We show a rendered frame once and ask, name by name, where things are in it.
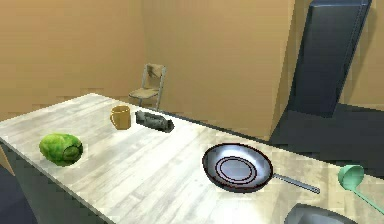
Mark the grey metal bowl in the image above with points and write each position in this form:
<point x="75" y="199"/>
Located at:
<point x="318" y="216"/>

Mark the yellow mug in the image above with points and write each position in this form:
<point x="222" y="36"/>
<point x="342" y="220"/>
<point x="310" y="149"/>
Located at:
<point x="121" y="118"/>

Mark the grey metal chair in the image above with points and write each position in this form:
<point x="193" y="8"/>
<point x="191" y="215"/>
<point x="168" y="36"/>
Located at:
<point x="149" y="87"/>

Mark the pale wooden table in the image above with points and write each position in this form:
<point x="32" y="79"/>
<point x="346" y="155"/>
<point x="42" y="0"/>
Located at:
<point x="143" y="173"/>

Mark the green ladle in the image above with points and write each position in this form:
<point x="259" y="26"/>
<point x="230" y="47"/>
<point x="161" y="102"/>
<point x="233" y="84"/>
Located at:
<point x="350" y="177"/>

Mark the green lettuce head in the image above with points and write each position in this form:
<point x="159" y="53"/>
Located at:
<point x="61" y="149"/>

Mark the black frying pan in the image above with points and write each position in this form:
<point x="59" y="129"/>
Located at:
<point x="237" y="168"/>

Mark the black fridge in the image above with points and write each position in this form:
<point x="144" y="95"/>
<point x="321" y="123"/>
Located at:
<point x="328" y="56"/>

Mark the dark grey lumpy object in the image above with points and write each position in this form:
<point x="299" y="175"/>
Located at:
<point x="154" y="121"/>

